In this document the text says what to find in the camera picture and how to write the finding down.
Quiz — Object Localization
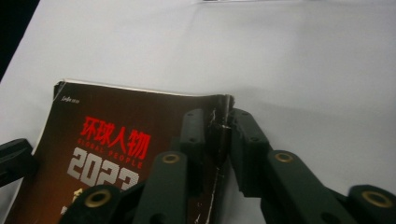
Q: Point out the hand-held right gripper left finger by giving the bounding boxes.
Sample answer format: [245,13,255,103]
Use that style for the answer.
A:
[178,107,209,197]

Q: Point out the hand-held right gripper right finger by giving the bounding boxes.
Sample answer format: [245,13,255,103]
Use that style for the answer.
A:
[228,107,273,199]

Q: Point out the dark brown red-lettered magazine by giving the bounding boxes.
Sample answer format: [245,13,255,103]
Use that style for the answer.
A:
[4,78,236,224]

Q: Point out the white board sheet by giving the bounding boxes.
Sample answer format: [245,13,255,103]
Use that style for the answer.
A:
[0,0,396,224]

